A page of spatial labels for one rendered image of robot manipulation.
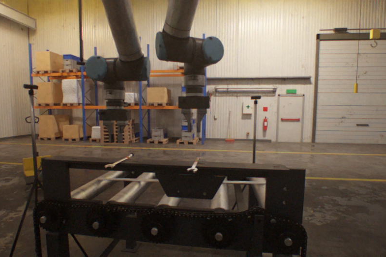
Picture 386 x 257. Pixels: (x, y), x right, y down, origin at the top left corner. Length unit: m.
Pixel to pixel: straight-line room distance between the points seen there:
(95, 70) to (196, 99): 0.40
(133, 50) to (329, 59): 10.69
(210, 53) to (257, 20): 10.17
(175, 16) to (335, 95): 10.65
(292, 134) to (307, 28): 4.76
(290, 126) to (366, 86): 3.62
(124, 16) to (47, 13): 13.74
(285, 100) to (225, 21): 4.52
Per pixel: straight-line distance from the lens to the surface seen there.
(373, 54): 12.11
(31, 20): 14.34
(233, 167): 0.94
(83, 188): 1.55
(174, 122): 10.26
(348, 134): 11.47
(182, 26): 0.69
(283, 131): 10.36
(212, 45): 0.76
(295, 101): 10.47
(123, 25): 0.74
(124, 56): 0.79
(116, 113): 0.97
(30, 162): 5.82
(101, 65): 0.85
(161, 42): 0.71
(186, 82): 0.87
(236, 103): 10.03
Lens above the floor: 1.41
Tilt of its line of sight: 5 degrees down
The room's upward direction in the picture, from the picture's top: straight up
